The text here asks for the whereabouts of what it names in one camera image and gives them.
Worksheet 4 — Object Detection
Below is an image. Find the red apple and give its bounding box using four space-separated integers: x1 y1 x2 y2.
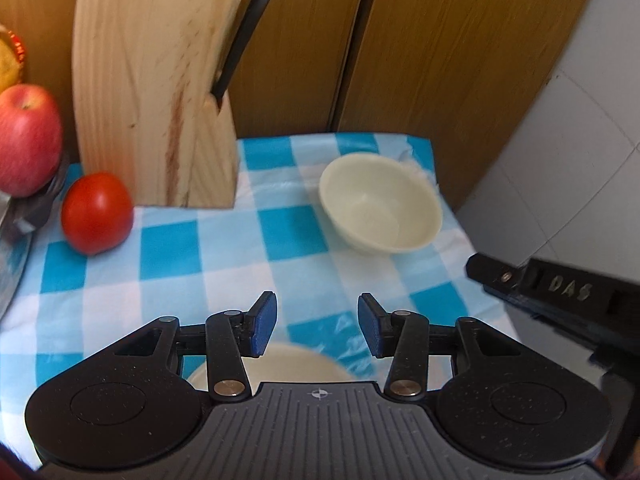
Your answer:
0 84 63 197

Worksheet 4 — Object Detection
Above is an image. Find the blue white checkered tablecloth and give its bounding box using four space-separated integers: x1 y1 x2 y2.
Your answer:
0 132 523 461

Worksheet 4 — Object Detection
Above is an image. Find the red tomato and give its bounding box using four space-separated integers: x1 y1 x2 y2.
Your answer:
61 172 134 256

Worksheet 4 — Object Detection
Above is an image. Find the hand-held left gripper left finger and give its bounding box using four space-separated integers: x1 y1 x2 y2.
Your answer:
112 290 279 402

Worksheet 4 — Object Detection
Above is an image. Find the wooden knife block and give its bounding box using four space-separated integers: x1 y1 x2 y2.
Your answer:
71 0 248 209

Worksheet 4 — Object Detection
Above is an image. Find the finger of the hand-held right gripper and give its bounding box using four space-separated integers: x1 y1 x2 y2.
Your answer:
465 253 532 302

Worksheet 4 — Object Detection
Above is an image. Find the steel two-handled pot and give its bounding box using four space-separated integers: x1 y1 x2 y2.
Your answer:
0 160 71 321

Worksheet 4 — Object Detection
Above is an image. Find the yellow pomelo in net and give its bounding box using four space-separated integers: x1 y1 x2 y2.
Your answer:
0 25 26 93

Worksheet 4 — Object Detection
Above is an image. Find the cream plastic bowl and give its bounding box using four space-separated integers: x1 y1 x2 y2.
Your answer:
319 155 444 255
187 344 361 391

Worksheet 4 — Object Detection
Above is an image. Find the wooden cabinet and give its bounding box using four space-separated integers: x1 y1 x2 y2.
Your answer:
0 0 601 211

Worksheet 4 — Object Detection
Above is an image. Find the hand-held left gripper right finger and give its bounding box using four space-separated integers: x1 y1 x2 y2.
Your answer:
357 291 523 401

